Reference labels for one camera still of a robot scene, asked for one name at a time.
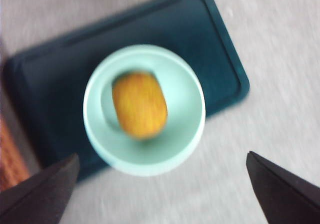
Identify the dark teal rectangular tray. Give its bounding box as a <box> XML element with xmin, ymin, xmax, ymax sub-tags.
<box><xmin>4</xmin><ymin>0</ymin><xmax>251</xmax><ymax>185</ymax></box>

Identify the brown kiwifruit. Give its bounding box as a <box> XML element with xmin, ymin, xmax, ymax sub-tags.
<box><xmin>111</xmin><ymin>72</ymin><xmax>169</xmax><ymax>141</ymax></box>

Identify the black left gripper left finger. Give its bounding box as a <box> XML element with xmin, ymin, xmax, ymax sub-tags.
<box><xmin>0</xmin><ymin>153</ymin><xmax>80</xmax><ymax>224</ymax></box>

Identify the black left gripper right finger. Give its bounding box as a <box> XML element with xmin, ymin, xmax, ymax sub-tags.
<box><xmin>246</xmin><ymin>151</ymin><xmax>320</xmax><ymax>224</ymax></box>

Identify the teal ribbed bowl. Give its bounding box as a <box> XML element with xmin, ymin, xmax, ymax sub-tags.
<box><xmin>83</xmin><ymin>43</ymin><xmax>207</xmax><ymax>177</ymax></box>

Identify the brown wicker basket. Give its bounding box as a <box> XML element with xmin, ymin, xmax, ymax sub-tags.
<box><xmin>0</xmin><ymin>116</ymin><xmax>31</xmax><ymax>192</ymax></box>

